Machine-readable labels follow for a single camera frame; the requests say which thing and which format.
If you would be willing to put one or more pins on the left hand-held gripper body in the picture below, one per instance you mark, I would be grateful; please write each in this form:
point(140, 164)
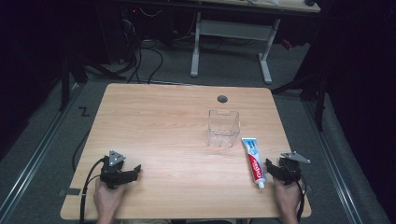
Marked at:
point(112, 169)

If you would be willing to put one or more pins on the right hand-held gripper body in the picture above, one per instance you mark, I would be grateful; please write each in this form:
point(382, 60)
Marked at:
point(291, 169)

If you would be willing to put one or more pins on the person's right hand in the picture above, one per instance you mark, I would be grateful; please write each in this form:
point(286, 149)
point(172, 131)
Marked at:
point(288, 197)

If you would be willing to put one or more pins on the person's left hand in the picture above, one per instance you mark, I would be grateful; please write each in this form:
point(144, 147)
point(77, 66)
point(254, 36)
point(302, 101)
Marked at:
point(107, 199)

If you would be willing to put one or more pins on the toothpaste tube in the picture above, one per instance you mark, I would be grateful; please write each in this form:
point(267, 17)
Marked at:
point(255, 161)

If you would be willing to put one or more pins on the grey tape strip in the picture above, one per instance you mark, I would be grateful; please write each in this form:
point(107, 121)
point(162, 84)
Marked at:
point(72, 192)

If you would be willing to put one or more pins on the clear plastic container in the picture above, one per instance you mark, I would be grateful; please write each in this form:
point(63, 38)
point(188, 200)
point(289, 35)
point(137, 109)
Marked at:
point(223, 127)

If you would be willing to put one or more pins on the black metal stand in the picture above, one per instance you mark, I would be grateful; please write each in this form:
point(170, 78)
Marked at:
point(65, 84)
point(319, 99)

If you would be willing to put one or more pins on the metal floor rail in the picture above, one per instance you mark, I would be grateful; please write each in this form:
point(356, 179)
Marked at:
point(34, 158)
point(334, 168)

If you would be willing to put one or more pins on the white frame desk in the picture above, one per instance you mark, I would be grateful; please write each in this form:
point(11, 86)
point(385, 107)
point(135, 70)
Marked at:
point(233, 31)

